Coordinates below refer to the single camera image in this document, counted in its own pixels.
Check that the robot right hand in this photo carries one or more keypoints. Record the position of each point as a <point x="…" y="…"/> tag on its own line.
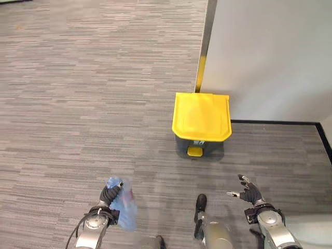
<point x="251" y="192"/>

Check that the blue plastic garbage bag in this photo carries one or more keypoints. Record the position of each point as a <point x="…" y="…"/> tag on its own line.
<point x="125" y="207"/>

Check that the yellow trash can pedal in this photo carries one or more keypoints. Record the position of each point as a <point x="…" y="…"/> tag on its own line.
<point x="195" y="151"/>

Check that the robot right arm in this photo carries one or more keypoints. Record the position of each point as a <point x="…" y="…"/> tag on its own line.
<point x="272" y="225"/>

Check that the yellow wall corner guard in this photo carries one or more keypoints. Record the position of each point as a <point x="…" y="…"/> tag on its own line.
<point x="200" y="75"/>

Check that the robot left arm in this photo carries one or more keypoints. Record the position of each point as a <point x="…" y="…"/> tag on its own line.
<point x="94" y="228"/>

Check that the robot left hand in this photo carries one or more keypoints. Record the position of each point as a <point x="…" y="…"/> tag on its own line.
<point x="108" y="193"/>

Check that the yellow trash can lid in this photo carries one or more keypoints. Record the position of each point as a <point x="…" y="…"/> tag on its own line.
<point x="201" y="116"/>

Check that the grey trash can body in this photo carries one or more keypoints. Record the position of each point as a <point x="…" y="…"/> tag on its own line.
<point x="197" y="147"/>

